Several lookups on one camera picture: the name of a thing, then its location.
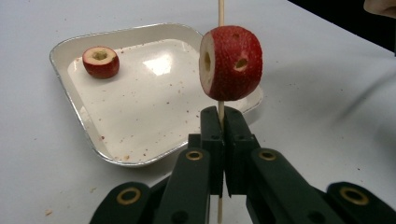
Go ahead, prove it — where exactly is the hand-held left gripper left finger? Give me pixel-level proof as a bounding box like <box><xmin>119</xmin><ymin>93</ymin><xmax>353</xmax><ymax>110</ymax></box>
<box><xmin>188</xmin><ymin>105</ymin><xmax>225</xmax><ymax>198</ymax></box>

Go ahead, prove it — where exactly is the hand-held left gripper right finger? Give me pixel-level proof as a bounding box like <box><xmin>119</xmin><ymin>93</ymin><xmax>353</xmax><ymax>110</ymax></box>
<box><xmin>223</xmin><ymin>105</ymin><xmax>262</xmax><ymax>199</ymax></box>

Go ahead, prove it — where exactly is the white rectangular tray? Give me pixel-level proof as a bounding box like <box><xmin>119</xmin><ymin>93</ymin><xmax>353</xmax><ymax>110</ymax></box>
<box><xmin>49</xmin><ymin>21</ymin><xmax>264</xmax><ymax>168</ymax></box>

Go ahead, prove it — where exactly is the red cored hawthorn fruit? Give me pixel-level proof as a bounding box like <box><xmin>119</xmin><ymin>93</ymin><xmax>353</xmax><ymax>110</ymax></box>
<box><xmin>81</xmin><ymin>46</ymin><xmax>120</xmax><ymax>79</ymax></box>
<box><xmin>198</xmin><ymin>24</ymin><xmax>263</xmax><ymax>102</ymax></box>

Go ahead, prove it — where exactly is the thin wooden skewer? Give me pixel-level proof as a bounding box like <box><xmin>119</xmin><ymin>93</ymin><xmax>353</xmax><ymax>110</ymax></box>
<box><xmin>217</xmin><ymin>0</ymin><xmax>226</xmax><ymax>224</ymax></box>

